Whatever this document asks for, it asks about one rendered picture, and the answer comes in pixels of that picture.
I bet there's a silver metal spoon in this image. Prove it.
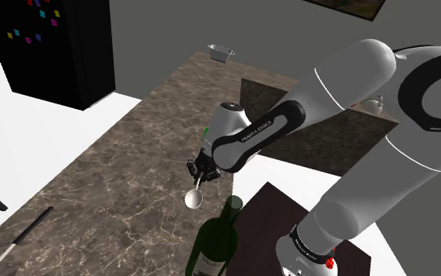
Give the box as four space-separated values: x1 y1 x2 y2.
183 175 204 210

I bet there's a dark green wine bottle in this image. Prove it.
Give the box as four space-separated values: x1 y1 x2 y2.
184 194 244 276

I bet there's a dark brown robot stand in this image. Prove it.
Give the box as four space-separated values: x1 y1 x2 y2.
226 181 372 276

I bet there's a white teapot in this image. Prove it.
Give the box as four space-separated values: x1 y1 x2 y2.
358 95 385 116

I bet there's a black fridge with coloured magnets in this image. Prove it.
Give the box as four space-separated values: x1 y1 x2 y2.
0 0 117 112

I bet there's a black-handled knife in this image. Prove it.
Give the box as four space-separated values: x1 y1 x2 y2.
0 206 55 276

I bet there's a dark framed wall picture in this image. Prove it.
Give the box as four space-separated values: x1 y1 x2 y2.
303 0 388 22

